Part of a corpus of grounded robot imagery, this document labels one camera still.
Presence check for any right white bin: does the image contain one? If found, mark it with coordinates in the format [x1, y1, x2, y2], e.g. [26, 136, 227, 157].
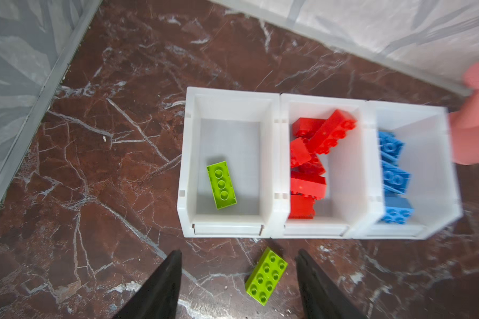
[357, 100, 463, 240]

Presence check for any pink watering can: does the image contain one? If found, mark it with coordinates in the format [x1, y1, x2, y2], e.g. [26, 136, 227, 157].
[449, 62, 479, 165]

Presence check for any white bin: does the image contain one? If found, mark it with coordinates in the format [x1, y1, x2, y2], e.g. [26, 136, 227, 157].
[271, 93, 378, 240]
[177, 86, 283, 238]
[357, 100, 463, 240]

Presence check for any blue brick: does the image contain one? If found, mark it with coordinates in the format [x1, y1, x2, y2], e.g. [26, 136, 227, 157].
[381, 196, 414, 225]
[381, 161, 412, 195]
[378, 132, 404, 166]

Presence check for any red tall brick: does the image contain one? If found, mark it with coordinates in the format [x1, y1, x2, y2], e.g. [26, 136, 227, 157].
[291, 118, 326, 138]

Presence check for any green brick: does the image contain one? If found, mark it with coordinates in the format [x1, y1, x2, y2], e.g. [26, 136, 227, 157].
[207, 161, 238, 210]
[245, 248, 288, 306]

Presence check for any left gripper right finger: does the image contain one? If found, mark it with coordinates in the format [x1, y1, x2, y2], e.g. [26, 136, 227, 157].
[295, 249, 366, 319]

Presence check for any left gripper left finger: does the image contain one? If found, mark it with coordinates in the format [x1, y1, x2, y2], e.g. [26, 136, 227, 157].
[114, 250, 182, 318]

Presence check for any left white bin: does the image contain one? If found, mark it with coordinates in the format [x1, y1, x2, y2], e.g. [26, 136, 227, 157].
[177, 86, 283, 238]

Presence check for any middle white bin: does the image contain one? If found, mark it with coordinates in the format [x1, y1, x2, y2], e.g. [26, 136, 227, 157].
[271, 93, 378, 240]

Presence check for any blue brick bottom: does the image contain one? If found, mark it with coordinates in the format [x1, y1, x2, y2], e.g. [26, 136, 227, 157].
[381, 196, 414, 225]

